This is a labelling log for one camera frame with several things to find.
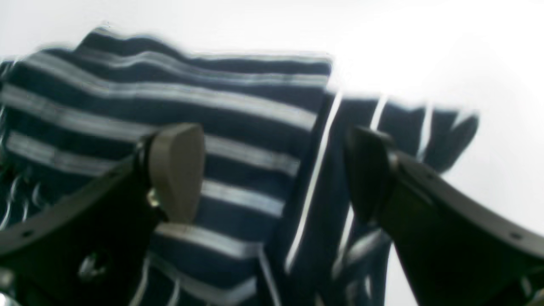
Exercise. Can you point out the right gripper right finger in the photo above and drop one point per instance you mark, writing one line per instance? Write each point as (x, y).
(453, 251)

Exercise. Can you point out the black white striped T-shirt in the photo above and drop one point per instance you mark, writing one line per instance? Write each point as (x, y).
(274, 225)

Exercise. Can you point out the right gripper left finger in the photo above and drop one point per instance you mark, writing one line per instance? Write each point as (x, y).
(89, 249)

